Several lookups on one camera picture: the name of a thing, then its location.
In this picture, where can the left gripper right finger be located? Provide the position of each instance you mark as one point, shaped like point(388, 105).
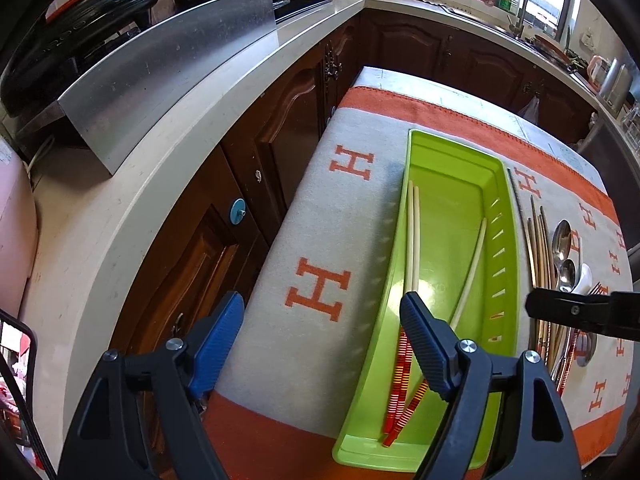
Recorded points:
point(532, 439)

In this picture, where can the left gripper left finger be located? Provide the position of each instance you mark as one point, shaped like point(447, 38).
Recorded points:
point(107, 437)

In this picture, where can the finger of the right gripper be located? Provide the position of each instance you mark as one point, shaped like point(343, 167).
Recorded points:
point(616, 315)

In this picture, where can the large steel ladle spoon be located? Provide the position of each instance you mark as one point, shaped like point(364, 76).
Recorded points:
point(586, 346)

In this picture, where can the white ceramic spoon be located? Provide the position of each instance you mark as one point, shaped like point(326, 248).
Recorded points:
point(585, 280)

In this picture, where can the long silver metal spoon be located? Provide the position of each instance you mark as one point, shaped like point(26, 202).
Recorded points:
point(560, 244)

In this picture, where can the cream red-striped chopstick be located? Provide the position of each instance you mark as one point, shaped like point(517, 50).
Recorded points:
point(407, 410)
point(568, 353)
point(416, 268)

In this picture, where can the cream chopstick red striped end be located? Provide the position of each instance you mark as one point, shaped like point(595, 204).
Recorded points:
point(399, 382)

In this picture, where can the green plastic utensil tray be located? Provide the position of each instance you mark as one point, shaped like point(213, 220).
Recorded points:
point(459, 187)

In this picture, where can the chrome kitchen faucet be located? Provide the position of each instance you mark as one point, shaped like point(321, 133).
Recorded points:
point(519, 9)

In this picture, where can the small silver spoon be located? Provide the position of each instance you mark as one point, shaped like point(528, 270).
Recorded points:
point(567, 278)

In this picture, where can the brown bamboo chopstick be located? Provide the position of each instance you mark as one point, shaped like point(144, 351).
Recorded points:
point(543, 275)

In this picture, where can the plain wooden chopstick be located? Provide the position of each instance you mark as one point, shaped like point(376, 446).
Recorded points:
point(527, 249)

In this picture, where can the smartphone with lit screen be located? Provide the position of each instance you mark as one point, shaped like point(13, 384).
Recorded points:
point(18, 354)

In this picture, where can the dark wooden base cabinets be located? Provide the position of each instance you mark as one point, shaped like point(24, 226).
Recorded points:
point(217, 236)

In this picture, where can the orange beige H-pattern cloth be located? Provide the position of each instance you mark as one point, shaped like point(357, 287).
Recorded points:
point(289, 379)

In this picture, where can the pink appliance at left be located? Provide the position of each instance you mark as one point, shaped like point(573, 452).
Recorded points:
point(18, 230)

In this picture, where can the steel electric kettle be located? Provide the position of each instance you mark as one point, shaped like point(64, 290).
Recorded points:
point(615, 87)

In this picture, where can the curved steel splash panel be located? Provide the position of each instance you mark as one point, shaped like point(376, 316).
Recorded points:
point(116, 102)

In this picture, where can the black gas stove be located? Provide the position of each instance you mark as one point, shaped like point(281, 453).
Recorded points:
point(285, 9)

